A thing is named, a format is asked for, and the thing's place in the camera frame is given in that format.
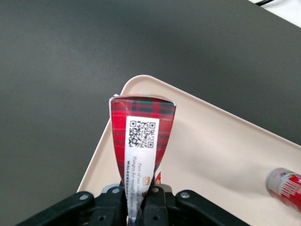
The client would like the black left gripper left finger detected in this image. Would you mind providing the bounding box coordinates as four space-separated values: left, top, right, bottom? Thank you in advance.
14 183 128 226

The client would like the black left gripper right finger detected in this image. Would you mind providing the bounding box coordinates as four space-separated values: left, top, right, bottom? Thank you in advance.
140 185 250 226

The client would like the red tartan cookie box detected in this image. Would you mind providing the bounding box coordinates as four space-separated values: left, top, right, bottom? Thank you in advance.
108 93 176 226

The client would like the cream plastic tray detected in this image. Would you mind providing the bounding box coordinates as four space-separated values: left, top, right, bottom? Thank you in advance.
76 74 301 226

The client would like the red and white can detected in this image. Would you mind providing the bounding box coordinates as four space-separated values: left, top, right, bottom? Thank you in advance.
265 167 301 209

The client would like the black cable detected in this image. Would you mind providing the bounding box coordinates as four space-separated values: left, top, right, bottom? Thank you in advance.
254 0 283 7

